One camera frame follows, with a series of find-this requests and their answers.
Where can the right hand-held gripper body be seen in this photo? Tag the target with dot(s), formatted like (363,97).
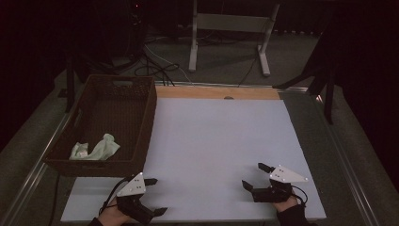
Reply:
(276,192)

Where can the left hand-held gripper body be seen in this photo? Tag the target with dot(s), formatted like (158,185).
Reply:
(134,187)

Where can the light green cloth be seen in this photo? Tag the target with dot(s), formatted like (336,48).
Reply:
(103,149)

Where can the brown woven basket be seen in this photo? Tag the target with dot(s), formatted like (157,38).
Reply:
(125,103)

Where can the person's right hand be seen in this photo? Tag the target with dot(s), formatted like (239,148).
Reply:
(284,205)

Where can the person's left hand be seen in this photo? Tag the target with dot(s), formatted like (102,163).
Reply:
(111,216)

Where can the white foam board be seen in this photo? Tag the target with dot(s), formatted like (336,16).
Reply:
(213,141)

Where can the wooden board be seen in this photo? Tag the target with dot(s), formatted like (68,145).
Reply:
(200,93)

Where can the black tripod stand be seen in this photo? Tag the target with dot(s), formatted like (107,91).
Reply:
(323,75)

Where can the black metal stand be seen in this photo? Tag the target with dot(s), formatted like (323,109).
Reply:
(70,84)

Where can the white metal stand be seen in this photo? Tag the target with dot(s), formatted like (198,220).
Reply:
(230,22)

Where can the dark equipment rack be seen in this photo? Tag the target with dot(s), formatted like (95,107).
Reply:
(136,25)

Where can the metal rail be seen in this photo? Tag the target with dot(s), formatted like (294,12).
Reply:
(238,85)
(348,163)
(31,179)

